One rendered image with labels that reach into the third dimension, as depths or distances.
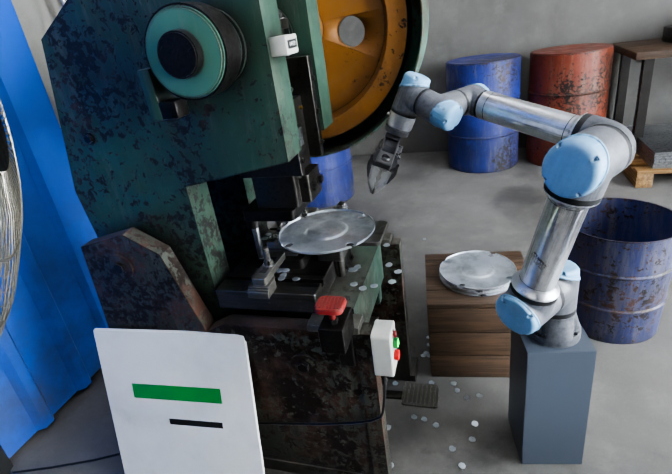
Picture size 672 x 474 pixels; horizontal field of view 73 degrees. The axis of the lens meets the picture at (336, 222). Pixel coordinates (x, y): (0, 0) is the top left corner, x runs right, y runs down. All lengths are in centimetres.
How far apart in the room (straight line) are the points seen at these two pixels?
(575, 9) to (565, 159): 356
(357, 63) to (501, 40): 300
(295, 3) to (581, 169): 82
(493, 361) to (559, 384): 46
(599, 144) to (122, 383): 144
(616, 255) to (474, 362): 66
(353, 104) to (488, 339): 99
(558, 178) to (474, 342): 97
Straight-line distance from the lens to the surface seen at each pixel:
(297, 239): 134
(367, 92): 154
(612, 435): 188
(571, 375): 150
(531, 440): 166
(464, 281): 182
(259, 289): 124
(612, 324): 217
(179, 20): 100
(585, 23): 455
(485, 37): 447
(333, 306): 106
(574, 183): 102
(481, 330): 182
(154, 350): 151
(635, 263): 201
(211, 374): 145
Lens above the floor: 136
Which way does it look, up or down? 24 degrees down
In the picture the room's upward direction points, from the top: 8 degrees counter-clockwise
